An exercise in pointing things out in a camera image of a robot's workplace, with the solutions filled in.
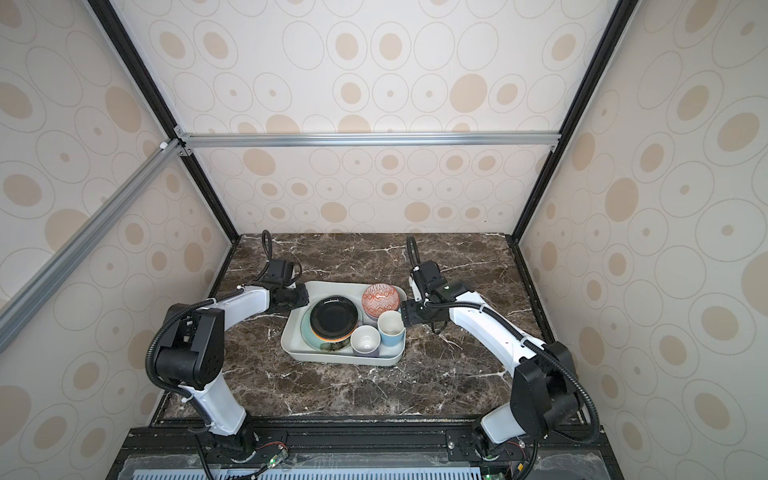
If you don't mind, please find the purple grey mug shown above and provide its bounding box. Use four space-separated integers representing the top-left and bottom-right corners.
350 325 381 358

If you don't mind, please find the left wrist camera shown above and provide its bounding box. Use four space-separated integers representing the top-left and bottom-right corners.
260 259 303 288

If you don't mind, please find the teal flower plate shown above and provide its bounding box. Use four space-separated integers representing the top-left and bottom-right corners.
300 309 357 353

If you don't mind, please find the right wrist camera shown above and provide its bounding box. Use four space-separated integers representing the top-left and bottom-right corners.
409 261 447 301

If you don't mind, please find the horizontal aluminium bar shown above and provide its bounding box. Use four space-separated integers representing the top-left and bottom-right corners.
176 131 561 148

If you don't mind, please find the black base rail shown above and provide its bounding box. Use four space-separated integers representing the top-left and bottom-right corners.
107 417 623 479

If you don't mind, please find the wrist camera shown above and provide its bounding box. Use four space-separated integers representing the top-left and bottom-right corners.
260 259 303 288
409 261 447 301

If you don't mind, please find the light blue mug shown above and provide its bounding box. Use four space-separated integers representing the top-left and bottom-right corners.
377 311 406 347

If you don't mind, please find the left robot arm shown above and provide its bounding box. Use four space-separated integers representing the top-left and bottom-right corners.
145 230 309 438

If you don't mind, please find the diagonal aluminium bar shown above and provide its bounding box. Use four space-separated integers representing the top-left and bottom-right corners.
1 139 181 350

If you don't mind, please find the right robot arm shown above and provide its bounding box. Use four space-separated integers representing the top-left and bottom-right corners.
400 235 600 456

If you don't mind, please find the red patterned bowl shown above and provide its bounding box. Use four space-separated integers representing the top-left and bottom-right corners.
362 283 401 320

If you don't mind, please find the black plate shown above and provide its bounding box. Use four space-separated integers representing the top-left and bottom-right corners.
309 295 359 342

